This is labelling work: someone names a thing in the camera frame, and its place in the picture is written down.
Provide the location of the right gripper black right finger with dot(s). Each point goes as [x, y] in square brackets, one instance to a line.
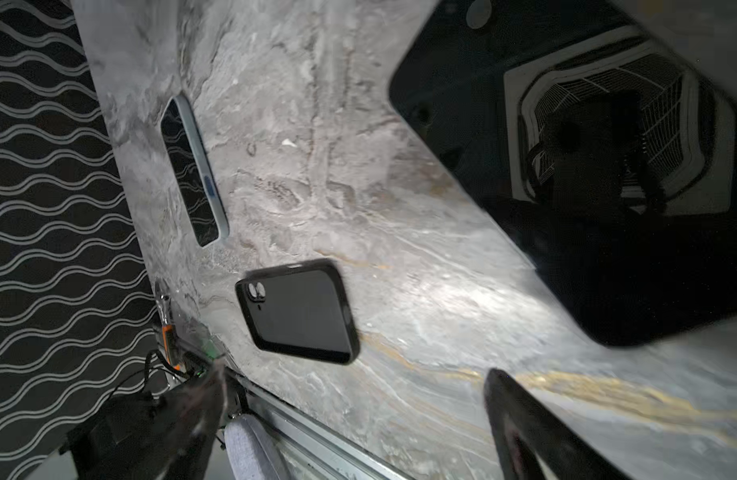
[527, 436]

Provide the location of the aluminium front rail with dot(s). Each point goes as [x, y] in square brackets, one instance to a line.
[310, 448]

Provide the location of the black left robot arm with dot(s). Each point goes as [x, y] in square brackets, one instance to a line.
[118, 441]

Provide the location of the orange handled tool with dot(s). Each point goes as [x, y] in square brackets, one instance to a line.
[169, 337]

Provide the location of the grey cloth front rail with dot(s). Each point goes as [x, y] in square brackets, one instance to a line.
[251, 452]

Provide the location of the blue phone black screen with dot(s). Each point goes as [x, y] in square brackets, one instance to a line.
[192, 172]

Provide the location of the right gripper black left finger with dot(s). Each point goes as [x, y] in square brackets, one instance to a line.
[190, 418]

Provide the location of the black phone case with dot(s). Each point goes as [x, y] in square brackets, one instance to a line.
[300, 310]

